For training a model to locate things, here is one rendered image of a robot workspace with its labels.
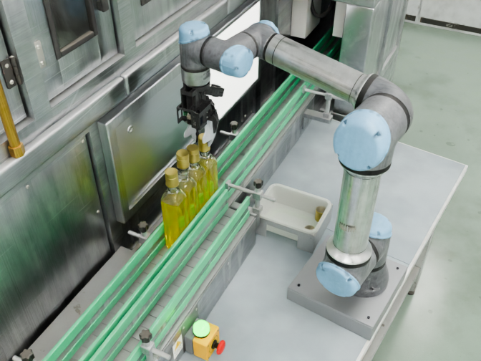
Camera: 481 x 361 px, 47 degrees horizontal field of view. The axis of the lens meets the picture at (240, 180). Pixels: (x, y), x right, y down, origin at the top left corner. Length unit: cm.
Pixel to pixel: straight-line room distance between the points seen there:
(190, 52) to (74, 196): 46
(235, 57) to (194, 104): 22
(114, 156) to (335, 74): 59
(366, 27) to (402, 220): 76
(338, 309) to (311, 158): 76
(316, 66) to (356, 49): 96
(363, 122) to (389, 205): 91
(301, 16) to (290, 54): 109
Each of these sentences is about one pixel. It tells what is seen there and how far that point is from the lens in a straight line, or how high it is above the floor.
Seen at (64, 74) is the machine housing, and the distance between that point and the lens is 132.
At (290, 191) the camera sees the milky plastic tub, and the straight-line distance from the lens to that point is 191.
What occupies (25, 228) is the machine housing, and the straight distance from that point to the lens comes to 135.
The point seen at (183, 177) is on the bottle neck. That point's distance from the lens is 154.
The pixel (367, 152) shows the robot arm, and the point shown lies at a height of 139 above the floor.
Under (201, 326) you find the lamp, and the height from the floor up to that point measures 85.
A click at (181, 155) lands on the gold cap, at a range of 149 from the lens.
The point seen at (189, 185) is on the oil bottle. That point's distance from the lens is 155.
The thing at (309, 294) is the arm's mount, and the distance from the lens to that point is 165.
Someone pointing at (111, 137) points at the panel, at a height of 128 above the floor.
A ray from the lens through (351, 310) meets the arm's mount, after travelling 163.
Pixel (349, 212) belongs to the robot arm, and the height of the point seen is 120.
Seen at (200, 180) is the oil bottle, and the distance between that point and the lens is 159.
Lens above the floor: 209
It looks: 40 degrees down
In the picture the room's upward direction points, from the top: straight up
